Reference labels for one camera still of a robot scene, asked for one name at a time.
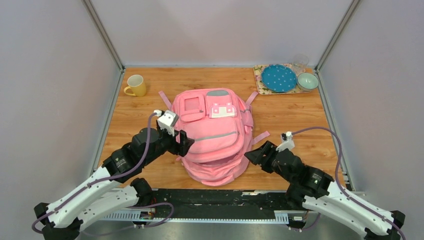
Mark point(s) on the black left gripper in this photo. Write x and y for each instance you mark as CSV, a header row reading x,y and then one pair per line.
x,y
180,148

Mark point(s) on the clear drinking glass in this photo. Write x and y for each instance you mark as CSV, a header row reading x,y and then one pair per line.
x,y
300,62

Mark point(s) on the pale green bowl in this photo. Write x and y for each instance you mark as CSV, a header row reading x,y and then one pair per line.
x,y
307,82

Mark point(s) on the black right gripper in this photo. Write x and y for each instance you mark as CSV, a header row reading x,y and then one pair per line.
x,y
267,149

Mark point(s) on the blue polka dot plate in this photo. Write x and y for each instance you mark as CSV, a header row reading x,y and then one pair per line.
x,y
279,78

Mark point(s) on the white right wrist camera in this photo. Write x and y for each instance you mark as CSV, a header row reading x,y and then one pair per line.
x,y
287,142

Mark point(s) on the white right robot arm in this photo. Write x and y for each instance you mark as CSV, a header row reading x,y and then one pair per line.
x,y
313,189

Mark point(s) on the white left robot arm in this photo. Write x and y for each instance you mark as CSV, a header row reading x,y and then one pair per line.
x,y
65,218

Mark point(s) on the floral placemat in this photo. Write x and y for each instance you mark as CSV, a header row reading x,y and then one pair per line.
x,y
257,70

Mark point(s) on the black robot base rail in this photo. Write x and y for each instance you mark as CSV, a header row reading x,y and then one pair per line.
x,y
222,204

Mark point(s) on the yellow mug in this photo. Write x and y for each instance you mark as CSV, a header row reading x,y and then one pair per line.
x,y
136,86

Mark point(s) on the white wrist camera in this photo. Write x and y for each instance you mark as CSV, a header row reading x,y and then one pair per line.
x,y
166,121
287,142

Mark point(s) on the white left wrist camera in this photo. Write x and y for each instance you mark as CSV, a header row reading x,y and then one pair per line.
x,y
166,121

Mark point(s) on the pink student backpack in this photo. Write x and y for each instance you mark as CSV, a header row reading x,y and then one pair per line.
x,y
221,125

